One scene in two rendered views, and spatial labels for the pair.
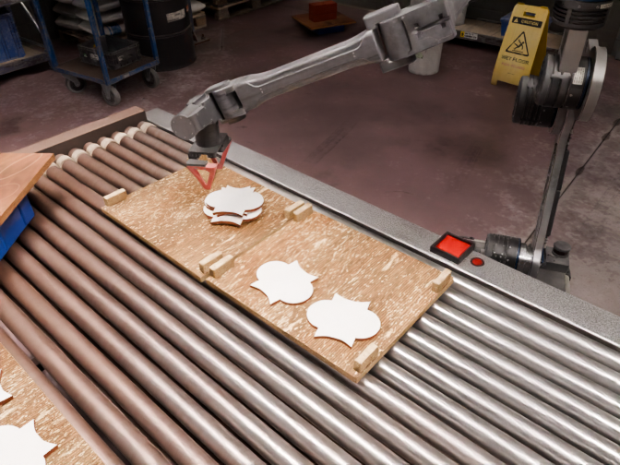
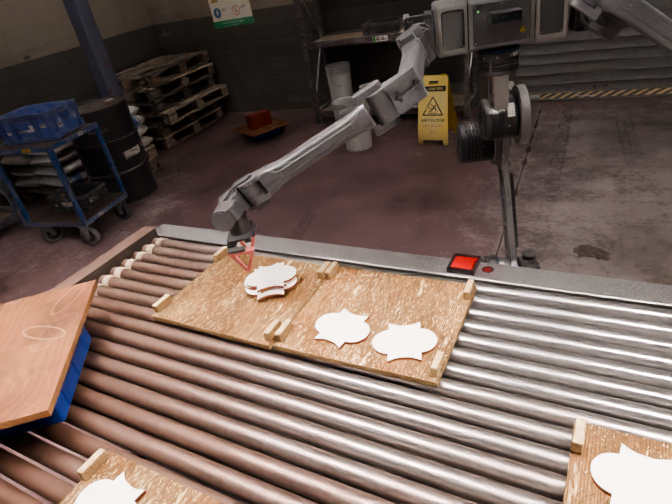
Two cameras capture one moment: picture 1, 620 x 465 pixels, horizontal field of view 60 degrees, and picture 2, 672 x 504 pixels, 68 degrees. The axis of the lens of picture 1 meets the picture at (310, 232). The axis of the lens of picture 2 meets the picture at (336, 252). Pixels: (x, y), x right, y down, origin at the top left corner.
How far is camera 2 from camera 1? 21 cm
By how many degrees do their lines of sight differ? 10
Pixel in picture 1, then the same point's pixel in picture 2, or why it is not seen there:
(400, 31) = (386, 100)
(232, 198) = (268, 275)
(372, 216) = (388, 259)
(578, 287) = not seen: hidden behind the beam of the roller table
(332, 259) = (373, 299)
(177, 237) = (232, 320)
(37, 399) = (168, 486)
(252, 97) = (274, 181)
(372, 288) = (416, 311)
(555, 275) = not seen: hidden behind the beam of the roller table
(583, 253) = (543, 256)
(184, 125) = (224, 218)
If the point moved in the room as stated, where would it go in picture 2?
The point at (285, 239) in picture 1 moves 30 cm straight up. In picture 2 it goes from (326, 295) to (304, 195)
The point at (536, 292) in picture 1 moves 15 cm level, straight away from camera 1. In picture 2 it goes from (543, 278) to (538, 247)
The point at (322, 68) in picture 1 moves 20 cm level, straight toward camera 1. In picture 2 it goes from (329, 144) to (350, 172)
